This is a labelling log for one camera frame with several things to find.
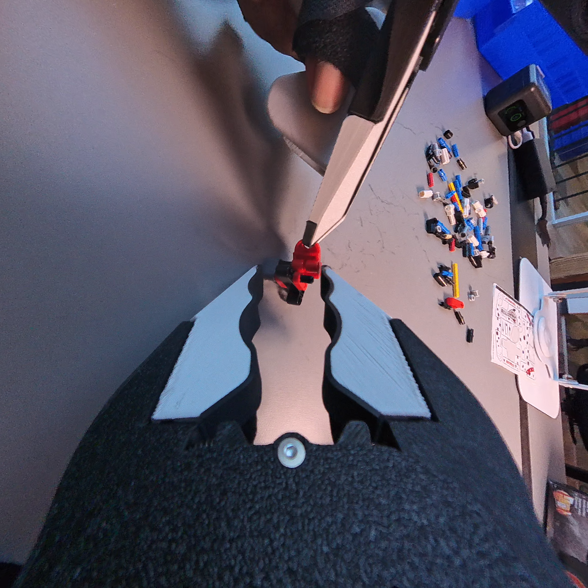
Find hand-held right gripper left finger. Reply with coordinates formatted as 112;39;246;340
152;265;265;422

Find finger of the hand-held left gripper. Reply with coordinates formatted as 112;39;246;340
304;115;401;247

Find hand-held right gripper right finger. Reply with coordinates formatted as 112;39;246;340
320;265;432;421

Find red toy brick piece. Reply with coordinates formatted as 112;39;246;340
292;239;321;293

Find person's left hand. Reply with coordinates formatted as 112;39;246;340
303;59;355;115

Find pile of small toy pieces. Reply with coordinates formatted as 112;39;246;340
418;129;500;270

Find blue plastic bin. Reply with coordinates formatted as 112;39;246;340
452;0;588;107

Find black device with green display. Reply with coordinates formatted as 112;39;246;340
484;64;552;138

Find white printed sheet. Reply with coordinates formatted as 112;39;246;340
491;283;539;380

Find white stand base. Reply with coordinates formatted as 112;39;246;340
517;256;564;419

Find black power adapter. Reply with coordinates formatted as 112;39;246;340
512;140;557;201

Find stacked red blue crates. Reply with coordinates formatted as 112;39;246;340
549;99;588;155

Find printed box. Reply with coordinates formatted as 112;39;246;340
544;480;588;567

